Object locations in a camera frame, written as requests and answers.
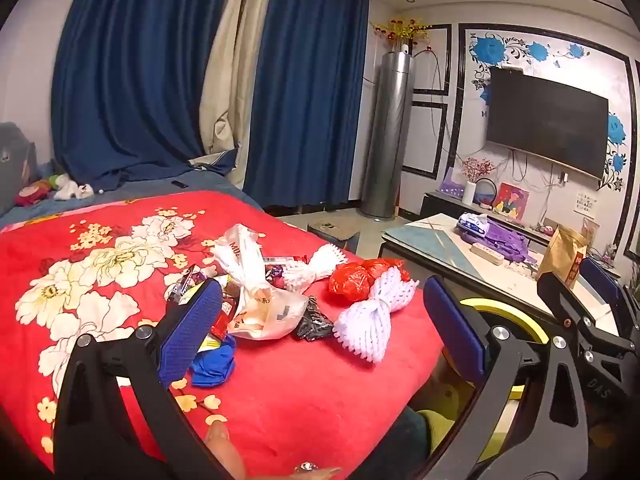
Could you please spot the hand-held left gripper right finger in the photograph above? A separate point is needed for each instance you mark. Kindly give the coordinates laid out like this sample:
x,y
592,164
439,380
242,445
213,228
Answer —
x,y
457,325

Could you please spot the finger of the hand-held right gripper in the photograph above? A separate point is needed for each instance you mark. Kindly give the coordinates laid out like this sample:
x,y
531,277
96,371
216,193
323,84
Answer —
x,y
557,295
602,280

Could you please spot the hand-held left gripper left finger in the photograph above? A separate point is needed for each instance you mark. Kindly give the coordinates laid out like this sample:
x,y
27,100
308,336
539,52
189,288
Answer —
x,y
197,325

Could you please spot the dark purple snack wrapper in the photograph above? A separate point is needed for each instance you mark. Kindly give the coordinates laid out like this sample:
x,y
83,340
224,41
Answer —
x,y
185,285

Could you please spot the blue plastic bag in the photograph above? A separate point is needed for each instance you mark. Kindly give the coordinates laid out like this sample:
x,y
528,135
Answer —
x,y
215,365

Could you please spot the yellow trash bin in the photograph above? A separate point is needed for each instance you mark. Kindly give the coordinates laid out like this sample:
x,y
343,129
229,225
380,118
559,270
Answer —
x,y
520,317

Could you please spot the white foam fruit net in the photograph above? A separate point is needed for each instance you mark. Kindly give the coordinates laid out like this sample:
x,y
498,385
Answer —
x,y
370,320
315,270

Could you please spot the red rectangular snack packet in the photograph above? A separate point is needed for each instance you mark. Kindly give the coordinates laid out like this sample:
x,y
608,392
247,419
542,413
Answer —
x,y
285,259

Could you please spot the red plastic bag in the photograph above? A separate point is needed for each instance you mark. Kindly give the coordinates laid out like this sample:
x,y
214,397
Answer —
x,y
350,282

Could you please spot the person's left hand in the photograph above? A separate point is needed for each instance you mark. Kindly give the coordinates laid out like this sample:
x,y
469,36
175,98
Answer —
x,y
226,452

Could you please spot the brown paper bag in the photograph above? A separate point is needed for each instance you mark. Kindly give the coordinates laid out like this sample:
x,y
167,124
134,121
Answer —
x,y
562,255

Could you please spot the white plastic bag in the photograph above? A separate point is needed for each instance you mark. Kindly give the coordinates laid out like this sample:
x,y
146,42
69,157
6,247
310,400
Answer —
x,y
250,280

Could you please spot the purple cloth on table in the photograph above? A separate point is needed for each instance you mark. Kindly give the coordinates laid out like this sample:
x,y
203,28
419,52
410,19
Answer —
x,y
505,242

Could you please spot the white paper notice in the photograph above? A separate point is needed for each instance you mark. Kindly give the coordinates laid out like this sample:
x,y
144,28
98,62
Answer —
x,y
586,205

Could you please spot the white power strip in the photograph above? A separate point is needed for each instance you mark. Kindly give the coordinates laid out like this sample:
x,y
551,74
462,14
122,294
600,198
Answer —
x,y
487,252

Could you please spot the green clothing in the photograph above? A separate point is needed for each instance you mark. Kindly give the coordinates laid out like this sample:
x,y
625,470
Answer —
x,y
440,420

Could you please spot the white tissue pack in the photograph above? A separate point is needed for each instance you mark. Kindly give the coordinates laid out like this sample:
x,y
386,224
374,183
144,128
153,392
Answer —
x,y
472,222

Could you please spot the colourful painting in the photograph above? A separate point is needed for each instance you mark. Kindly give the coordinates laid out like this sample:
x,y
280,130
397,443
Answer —
x,y
510,202

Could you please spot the black snack wrapper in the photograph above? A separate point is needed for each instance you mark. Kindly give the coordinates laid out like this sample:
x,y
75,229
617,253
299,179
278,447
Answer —
x,y
312,322

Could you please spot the black television stand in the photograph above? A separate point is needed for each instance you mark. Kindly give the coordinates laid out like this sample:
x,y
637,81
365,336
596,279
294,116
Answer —
x,y
435,205

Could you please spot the red floral blanket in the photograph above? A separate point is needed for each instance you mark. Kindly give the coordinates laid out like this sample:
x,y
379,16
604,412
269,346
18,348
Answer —
x,y
300,400

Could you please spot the white vase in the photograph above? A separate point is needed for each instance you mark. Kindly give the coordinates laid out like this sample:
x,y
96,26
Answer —
x,y
468,194

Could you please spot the blue bedsheet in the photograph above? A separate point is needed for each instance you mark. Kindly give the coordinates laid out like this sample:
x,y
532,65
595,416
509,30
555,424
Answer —
x,y
150,192

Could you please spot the black remote control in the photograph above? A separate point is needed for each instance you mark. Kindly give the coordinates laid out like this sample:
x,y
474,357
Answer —
x,y
180,184

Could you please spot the red dried flowers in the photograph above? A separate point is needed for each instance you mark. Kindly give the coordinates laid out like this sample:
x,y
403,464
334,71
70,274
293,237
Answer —
x,y
475,167

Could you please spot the cardboard box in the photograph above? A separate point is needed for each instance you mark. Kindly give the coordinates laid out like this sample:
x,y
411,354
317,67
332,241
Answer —
x,y
335,232

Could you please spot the black television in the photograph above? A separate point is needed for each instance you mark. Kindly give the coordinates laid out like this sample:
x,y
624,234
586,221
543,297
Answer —
x,y
545,120

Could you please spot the white plush toy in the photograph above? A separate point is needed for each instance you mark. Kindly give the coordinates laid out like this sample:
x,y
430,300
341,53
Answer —
x,y
70,190

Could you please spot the silver tower air conditioner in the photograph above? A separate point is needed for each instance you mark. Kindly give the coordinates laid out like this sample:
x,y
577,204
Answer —
x,y
387,135

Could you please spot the red plush toy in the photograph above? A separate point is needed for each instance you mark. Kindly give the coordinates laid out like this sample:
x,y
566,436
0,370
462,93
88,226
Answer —
x,y
27,195

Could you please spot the grey pillow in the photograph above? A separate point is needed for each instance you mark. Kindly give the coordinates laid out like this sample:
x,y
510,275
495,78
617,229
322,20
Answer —
x,y
15,170

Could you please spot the blue curtain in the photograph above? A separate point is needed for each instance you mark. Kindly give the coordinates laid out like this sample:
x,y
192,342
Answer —
x,y
125,60
310,85

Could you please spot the beige curtain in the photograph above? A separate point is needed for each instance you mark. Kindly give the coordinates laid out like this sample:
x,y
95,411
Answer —
x,y
235,60

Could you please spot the gold and red artificial flowers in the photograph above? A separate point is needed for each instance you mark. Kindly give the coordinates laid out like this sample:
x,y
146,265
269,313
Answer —
x,y
400,30

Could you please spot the round black frame ornament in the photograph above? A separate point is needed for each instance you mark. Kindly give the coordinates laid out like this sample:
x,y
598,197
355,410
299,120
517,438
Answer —
x,y
485,201

